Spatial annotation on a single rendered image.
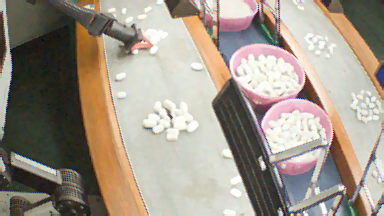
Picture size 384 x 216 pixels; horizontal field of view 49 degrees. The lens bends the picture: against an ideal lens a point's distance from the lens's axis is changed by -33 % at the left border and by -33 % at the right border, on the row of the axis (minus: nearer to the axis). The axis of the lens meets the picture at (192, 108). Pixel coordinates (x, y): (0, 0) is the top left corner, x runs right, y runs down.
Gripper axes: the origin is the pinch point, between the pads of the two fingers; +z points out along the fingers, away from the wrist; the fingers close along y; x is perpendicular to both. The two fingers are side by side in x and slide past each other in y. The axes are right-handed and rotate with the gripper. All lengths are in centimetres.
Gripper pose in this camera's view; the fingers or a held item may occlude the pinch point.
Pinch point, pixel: (149, 45)
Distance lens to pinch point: 190.1
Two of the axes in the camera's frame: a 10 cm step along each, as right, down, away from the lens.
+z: 7.2, 3.4, 6.0
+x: -6.4, 6.7, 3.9
